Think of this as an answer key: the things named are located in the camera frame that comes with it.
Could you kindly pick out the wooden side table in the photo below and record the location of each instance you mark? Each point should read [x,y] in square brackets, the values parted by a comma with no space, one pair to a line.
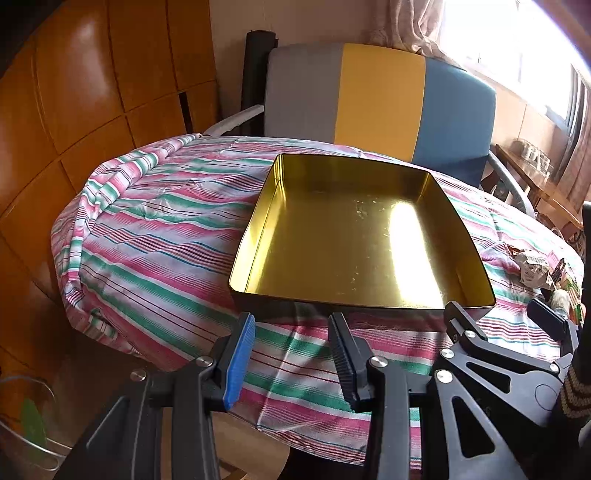
[540,194]

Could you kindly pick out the crumpled white wrapper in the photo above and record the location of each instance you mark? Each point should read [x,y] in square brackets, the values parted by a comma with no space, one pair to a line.
[531,267]

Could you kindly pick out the wooden wardrobe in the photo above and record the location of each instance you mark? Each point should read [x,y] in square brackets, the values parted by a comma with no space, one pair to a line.
[92,92]

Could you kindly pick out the grey yellow blue chair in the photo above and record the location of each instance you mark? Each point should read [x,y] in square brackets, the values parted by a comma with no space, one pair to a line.
[378,92]

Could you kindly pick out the striped tablecloth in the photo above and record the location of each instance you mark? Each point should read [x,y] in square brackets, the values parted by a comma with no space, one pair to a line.
[161,240]

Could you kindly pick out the bright window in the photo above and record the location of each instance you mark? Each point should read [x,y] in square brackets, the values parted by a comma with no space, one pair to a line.
[508,46]

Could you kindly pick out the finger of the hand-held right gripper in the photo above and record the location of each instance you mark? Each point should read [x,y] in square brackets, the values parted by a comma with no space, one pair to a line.
[549,318]
[461,323]

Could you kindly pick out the colourful small packet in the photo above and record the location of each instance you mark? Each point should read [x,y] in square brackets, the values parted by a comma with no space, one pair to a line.
[574,295]

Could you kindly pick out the beige curtain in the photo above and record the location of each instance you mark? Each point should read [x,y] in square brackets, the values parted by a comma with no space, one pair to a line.
[577,152]
[406,23]

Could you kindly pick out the brown striped small box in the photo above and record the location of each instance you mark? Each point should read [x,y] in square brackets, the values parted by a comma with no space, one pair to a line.
[559,268]

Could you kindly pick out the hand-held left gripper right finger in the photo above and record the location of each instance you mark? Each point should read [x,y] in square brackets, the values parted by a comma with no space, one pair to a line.
[344,364]

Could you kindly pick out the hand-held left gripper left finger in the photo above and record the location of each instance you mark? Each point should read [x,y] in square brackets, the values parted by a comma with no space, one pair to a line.
[240,364]

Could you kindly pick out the gold tin container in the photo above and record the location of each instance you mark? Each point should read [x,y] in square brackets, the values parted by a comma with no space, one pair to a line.
[360,240]

